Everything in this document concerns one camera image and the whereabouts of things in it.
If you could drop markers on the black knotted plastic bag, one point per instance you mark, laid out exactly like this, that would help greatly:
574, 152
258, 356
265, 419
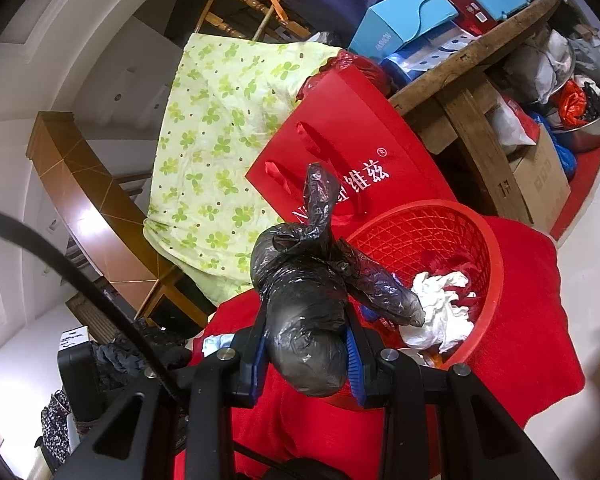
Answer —
305, 330

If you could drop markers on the shiny red foil bag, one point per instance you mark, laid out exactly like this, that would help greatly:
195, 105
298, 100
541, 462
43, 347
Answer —
360, 67

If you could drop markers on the blue foil wrapper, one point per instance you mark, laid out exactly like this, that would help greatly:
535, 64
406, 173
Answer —
375, 316

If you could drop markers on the brown wooden panel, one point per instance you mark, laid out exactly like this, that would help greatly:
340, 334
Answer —
80, 185

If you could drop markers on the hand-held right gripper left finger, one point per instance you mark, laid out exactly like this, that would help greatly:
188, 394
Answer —
258, 385

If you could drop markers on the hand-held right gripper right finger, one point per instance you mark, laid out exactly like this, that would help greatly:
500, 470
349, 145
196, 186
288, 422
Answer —
356, 370

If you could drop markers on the dark cloth pile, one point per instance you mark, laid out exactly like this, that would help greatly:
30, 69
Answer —
125, 355

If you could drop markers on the blue white dotted pack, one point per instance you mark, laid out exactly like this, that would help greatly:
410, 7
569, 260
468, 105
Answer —
430, 55

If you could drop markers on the black case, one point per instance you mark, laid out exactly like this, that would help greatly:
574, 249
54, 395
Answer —
80, 385

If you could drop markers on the wooden chair back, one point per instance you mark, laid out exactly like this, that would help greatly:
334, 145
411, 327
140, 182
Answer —
220, 15

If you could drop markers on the red paper gift bag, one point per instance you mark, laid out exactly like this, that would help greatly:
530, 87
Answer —
360, 125

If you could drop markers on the white crumpled paper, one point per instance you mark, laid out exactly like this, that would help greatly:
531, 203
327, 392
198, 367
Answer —
435, 305

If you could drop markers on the light blue cardboard box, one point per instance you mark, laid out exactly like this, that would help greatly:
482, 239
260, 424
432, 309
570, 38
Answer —
405, 15

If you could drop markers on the metal basin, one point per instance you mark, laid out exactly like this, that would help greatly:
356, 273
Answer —
585, 136

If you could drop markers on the blue plastic bag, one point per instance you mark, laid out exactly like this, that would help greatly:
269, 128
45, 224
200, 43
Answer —
567, 160

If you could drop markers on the red blanket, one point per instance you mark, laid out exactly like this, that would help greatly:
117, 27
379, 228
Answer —
530, 335

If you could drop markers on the white blue tissue pack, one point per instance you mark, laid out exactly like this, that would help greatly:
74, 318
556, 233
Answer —
217, 344

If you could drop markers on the black white floral cloth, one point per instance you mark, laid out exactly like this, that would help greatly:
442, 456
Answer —
55, 425

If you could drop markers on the old wooden table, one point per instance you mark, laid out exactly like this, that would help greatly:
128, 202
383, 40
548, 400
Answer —
460, 110

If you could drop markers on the orange red plastic bag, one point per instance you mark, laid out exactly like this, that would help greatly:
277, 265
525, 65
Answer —
570, 102

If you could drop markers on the green clover print quilt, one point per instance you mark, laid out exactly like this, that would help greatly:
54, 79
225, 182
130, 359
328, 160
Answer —
205, 160

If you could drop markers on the grey white bundled bags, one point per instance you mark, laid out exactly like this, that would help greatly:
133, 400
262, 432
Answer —
530, 65

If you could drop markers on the red plastic mesh basket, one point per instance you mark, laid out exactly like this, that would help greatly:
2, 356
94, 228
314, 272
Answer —
420, 240

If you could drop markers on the small black plastic bag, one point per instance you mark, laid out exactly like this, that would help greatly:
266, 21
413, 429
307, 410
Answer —
595, 100

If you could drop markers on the red floor mat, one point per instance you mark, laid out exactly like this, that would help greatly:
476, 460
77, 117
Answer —
590, 180

